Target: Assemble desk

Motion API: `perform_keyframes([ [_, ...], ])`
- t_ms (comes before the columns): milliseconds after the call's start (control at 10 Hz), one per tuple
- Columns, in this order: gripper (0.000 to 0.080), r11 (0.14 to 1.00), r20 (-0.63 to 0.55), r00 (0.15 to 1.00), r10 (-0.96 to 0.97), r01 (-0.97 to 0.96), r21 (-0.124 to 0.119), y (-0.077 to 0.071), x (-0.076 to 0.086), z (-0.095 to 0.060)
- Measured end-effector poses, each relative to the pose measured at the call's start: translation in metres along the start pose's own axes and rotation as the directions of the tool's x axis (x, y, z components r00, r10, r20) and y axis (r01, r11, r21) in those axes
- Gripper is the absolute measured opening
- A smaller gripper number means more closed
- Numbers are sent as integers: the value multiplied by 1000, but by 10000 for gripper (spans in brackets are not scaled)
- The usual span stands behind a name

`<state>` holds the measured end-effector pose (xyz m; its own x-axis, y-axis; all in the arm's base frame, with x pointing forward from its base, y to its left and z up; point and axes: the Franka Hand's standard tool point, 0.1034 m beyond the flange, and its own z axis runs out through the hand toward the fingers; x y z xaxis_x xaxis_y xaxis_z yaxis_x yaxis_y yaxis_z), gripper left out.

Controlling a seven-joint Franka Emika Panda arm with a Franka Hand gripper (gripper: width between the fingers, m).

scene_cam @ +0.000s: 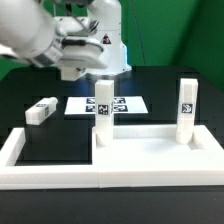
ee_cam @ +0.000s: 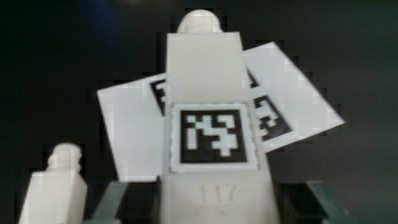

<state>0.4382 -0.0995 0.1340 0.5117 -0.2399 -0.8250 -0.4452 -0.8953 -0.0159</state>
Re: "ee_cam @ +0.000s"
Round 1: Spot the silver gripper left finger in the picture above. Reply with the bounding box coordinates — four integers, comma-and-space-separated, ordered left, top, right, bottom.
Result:
88, 182, 129, 224

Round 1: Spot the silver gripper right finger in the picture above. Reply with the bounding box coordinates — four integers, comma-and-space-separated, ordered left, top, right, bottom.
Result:
278, 181, 358, 224

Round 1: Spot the white desk leg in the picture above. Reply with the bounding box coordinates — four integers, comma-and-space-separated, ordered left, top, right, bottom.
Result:
161, 10, 281, 224
18, 143, 88, 224

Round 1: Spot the fiducial marker base sheet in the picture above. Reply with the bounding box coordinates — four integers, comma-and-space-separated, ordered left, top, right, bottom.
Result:
98, 43, 345, 182

